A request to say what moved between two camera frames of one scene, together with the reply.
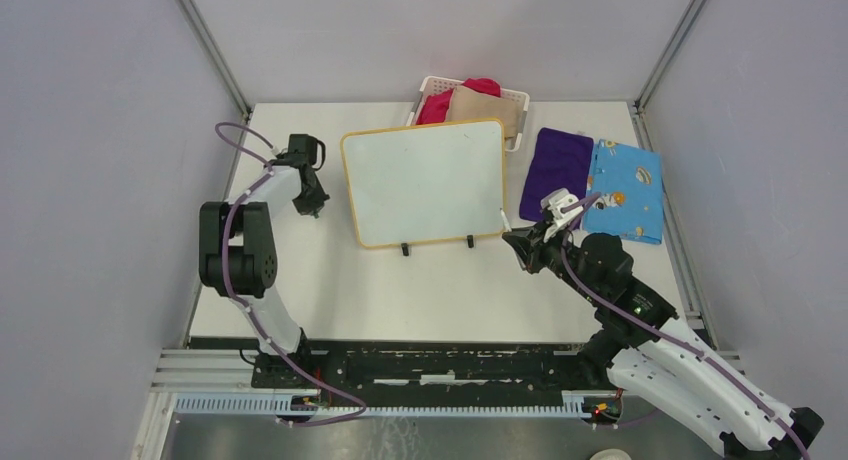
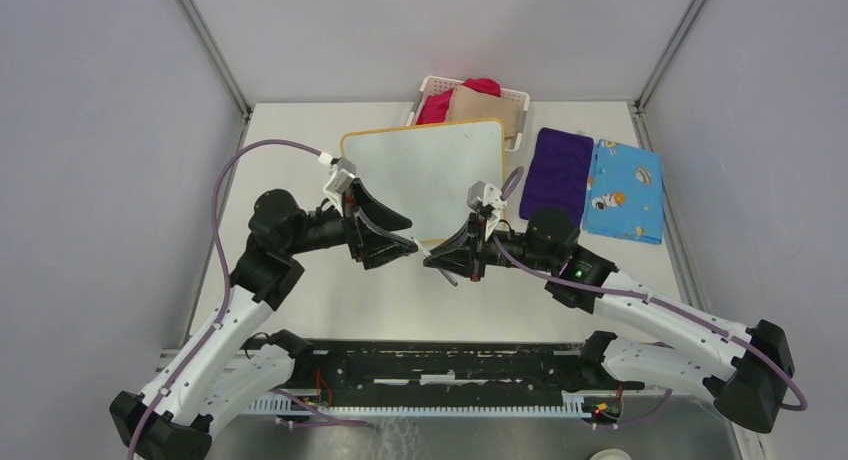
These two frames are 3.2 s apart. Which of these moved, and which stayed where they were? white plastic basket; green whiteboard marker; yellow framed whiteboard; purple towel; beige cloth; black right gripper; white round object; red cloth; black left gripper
Moved: black left gripper; black right gripper; green whiteboard marker
Stayed: purple towel; red cloth; yellow framed whiteboard; white plastic basket; white round object; beige cloth
